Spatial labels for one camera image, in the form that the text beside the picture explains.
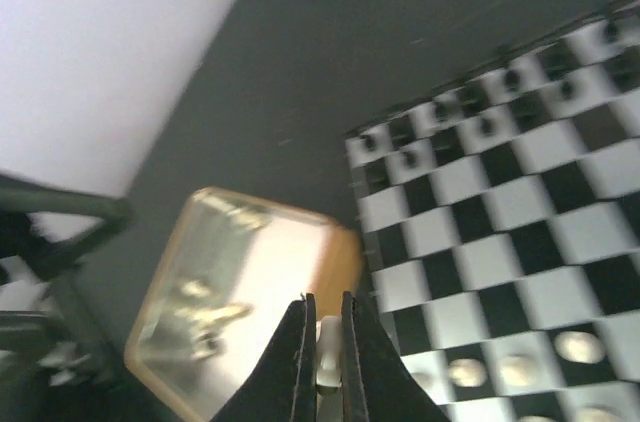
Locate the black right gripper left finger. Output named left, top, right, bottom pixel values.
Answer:
left=212, top=294, right=316, bottom=422

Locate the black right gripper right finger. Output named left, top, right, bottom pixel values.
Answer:
left=341, top=292, right=449, bottom=422

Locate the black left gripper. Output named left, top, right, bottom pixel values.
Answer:
left=1, top=174, right=133, bottom=389

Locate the white chess piece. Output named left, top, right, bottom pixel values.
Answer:
left=315, top=316, right=342, bottom=396

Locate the white chess pawn on board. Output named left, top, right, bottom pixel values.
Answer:
left=554, top=331, right=606, bottom=364

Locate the tan sweet bear tin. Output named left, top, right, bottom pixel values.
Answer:
left=124, top=187, right=363, bottom=421

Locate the black and white chessboard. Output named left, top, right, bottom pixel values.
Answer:
left=345, top=1, right=639, bottom=421

